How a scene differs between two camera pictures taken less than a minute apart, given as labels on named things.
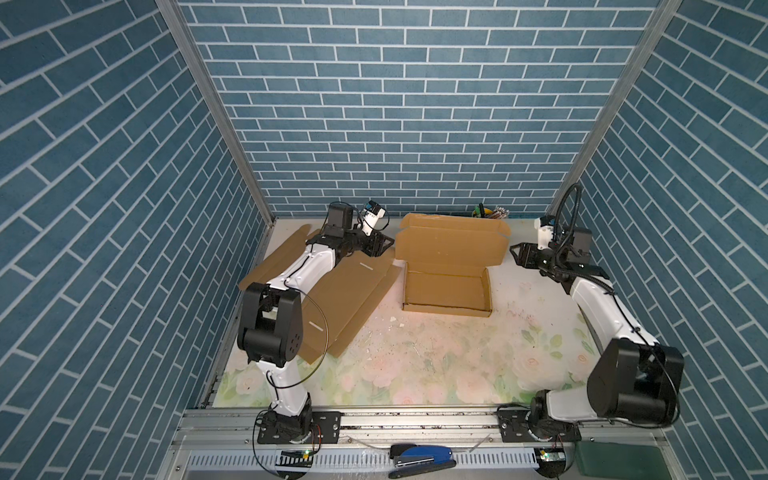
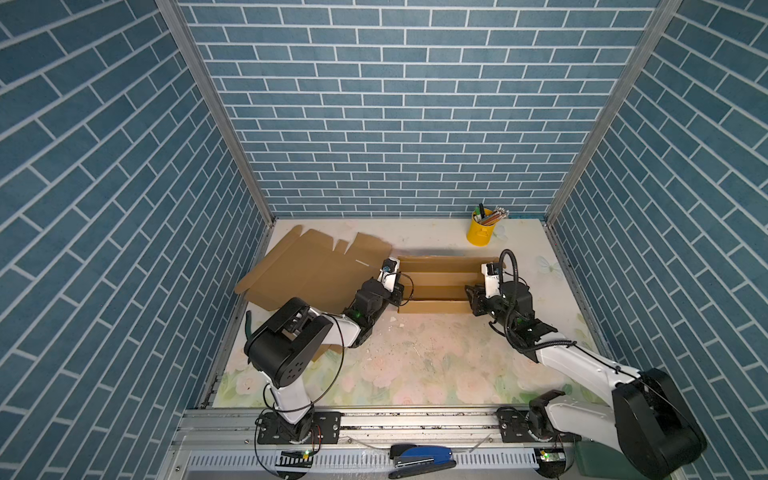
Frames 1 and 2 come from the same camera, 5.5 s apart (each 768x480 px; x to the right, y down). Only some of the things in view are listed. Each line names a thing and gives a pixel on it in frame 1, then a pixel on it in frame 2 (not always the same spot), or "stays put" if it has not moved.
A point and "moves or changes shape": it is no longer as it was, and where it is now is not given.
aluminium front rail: (221, 444) stays put
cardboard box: (447, 262) moves or changes shape
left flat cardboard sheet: (335, 305) stays put
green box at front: (621, 461) stays put
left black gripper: (372, 247) -> (396, 294)
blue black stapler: (411, 459) stays put
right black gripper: (527, 251) -> (479, 299)
